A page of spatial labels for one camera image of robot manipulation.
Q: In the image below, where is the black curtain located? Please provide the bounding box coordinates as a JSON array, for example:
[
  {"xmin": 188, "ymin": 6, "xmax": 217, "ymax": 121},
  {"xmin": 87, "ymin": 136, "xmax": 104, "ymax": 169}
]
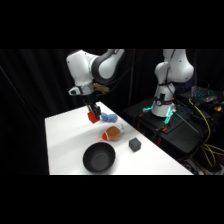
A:
[{"xmin": 0, "ymin": 49, "xmax": 224, "ymax": 176}]

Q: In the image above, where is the brown plush toy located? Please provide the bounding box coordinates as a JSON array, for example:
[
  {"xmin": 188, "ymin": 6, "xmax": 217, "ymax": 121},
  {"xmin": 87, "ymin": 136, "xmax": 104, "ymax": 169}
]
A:
[{"xmin": 100, "ymin": 124, "xmax": 125, "ymax": 143}]

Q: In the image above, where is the blue crumpled cloth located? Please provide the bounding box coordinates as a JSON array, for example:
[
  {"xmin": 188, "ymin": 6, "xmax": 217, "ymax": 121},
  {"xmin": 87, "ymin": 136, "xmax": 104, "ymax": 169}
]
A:
[{"xmin": 100, "ymin": 112, "xmax": 119, "ymax": 123}]

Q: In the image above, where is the dark grey cube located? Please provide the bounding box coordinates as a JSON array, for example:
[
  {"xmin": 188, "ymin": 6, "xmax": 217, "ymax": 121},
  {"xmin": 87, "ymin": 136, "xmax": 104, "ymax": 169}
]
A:
[{"xmin": 128, "ymin": 137, "xmax": 142, "ymax": 153}]

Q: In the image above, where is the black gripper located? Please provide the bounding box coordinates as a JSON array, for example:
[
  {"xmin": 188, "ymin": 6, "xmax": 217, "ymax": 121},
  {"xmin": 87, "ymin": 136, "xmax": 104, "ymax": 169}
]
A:
[{"xmin": 82, "ymin": 93, "xmax": 102, "ymax": 121}]

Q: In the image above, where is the backlit keyboard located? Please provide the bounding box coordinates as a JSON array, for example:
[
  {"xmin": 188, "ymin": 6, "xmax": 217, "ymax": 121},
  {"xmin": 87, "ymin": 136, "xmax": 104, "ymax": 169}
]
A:
[{"xmin": 182, "ymin": 87, "xmax": 224, "ymax": 104}]

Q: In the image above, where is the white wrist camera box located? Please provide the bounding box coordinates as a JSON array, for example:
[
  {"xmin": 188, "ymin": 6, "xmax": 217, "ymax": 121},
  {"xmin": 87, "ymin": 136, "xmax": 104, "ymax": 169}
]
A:
[{"xmin": 68, "ymin": 85, "xmax": 83, "ymax": 97}]

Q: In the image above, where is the black robot stand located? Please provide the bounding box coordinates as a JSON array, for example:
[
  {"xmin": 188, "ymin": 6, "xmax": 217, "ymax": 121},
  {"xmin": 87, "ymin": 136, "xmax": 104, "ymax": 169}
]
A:
[{"xmin": 122, "ymin": 97, "xmax": 214, "ymax": 164}]

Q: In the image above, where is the yellow wrist cable bundle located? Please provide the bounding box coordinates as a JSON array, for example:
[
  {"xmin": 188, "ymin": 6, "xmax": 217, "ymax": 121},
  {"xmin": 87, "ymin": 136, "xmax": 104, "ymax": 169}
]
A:
[{"xmin": 92, "ymin": 82, "xmax": 111, "ymax": 95}]

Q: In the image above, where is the red cube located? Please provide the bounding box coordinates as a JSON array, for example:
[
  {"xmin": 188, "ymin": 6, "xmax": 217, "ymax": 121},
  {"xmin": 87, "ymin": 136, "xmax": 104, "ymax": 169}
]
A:
[{"xmin": 86, "ymin": 111, "xmax": 101, "ymax": 125}]

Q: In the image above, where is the black bowl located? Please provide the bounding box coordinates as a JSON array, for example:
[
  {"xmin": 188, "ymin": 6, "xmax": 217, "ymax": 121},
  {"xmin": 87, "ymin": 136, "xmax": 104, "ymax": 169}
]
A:
[{"xmin": 82, "ymin": 142, "xmax": 117, "ymax": 174}]

